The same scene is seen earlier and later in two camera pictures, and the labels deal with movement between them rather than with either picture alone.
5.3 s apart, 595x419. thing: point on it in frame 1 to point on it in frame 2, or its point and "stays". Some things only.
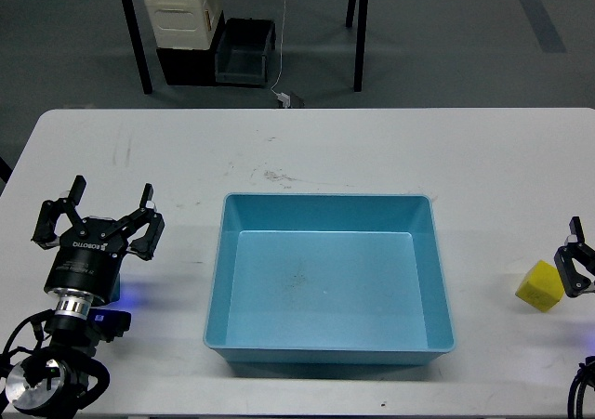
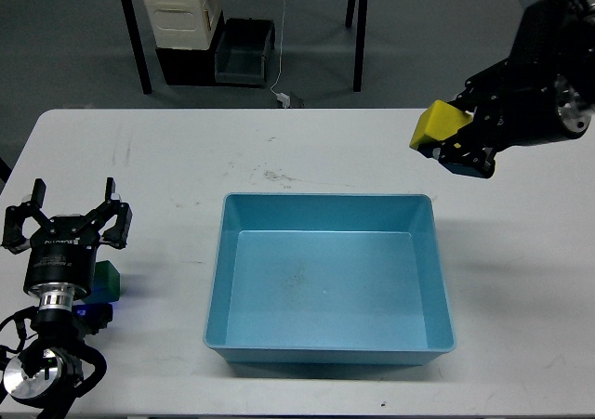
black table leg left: [131, 14] stays
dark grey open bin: [242, 54] stays
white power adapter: [284, 98] stays
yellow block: [542, 287] to [438, 122]
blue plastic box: [328, 279] stays
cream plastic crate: [185, 10] stays
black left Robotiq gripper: [90, 250] to [62, 249]
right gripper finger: [575, 247] to [529, 103]
